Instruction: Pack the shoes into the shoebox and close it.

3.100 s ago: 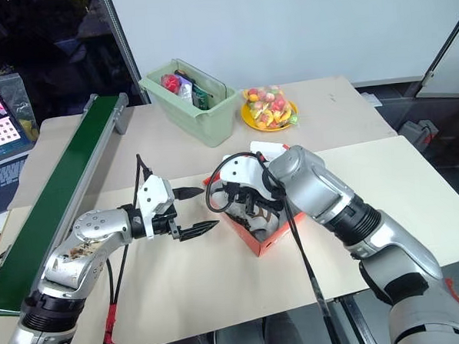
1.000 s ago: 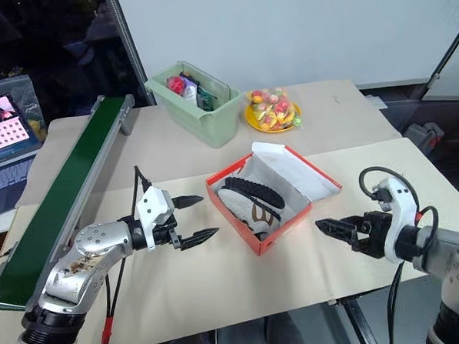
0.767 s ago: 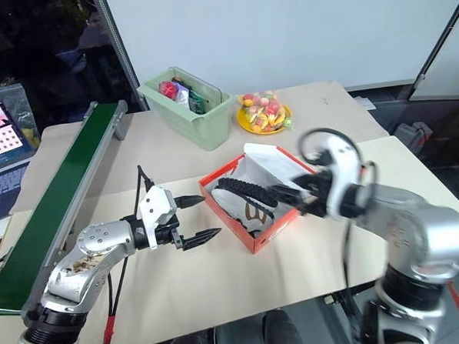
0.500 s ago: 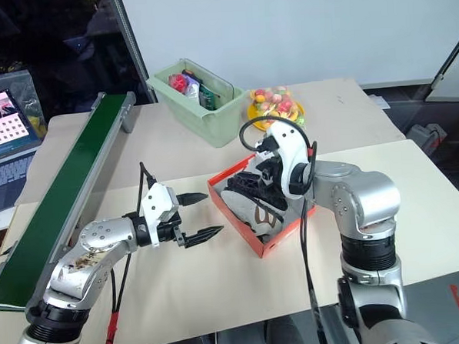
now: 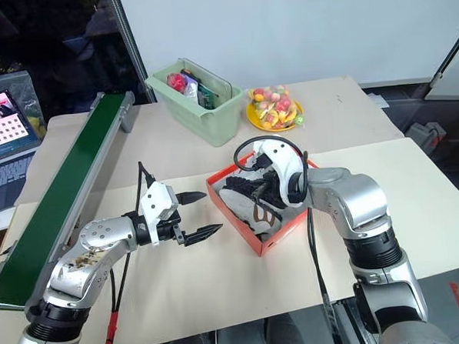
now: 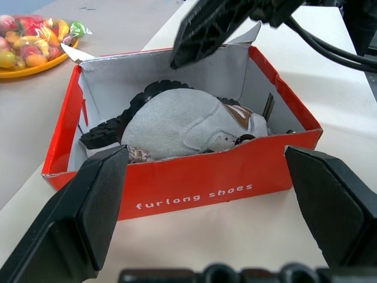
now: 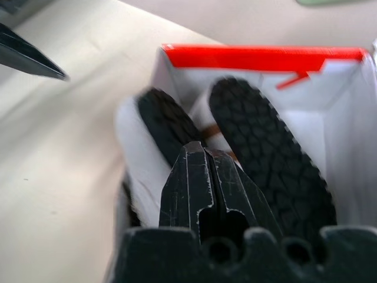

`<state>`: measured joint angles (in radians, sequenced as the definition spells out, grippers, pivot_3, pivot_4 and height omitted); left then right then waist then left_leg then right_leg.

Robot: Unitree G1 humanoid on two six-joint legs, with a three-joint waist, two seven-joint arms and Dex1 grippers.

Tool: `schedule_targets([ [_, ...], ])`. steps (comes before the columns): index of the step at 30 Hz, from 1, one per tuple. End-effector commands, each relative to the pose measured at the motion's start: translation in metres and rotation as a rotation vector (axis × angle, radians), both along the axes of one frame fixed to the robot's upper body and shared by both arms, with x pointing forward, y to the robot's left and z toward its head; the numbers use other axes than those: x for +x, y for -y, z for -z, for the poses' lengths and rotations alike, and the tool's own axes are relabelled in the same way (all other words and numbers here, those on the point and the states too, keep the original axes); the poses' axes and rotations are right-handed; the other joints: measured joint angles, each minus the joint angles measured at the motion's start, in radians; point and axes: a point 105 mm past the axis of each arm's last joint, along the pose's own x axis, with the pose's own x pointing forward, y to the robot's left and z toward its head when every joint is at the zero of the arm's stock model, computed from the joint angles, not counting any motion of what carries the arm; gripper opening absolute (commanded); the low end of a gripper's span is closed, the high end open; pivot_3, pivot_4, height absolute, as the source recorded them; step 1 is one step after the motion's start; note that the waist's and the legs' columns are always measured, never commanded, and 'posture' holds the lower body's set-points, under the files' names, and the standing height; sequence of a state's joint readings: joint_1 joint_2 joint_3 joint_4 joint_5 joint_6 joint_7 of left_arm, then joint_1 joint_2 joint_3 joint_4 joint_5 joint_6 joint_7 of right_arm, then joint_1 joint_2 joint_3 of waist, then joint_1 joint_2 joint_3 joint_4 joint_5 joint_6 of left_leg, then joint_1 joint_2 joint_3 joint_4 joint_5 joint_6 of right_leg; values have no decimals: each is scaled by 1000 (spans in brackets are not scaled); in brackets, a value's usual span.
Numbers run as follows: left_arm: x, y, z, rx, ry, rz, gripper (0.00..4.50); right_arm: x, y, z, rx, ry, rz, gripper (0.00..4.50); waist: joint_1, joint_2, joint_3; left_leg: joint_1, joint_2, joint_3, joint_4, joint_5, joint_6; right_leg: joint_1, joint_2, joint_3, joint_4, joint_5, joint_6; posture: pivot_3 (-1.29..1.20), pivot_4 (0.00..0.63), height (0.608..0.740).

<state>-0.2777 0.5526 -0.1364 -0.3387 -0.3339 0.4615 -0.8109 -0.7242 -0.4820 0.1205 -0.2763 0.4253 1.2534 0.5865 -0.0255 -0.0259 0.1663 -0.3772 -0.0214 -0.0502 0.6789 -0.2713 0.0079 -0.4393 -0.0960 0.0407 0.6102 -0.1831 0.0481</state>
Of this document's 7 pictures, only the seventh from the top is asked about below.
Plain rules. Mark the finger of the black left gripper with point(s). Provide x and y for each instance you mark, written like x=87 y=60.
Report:
x=26 y=56
x=9 y=4

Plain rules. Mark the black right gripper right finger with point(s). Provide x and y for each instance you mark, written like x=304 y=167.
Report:
x=238 y=188

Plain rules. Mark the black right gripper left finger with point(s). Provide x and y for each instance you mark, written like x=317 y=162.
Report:
x=185 y=191

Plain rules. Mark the white shoe with black sole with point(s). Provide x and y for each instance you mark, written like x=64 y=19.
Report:
x=141 y=165
x=265 y=141

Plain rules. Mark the red and white shoebox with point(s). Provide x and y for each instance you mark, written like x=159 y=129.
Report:
x=294 y=56

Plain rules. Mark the pale green plastic container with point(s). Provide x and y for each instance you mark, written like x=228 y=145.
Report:
x=310 y=1

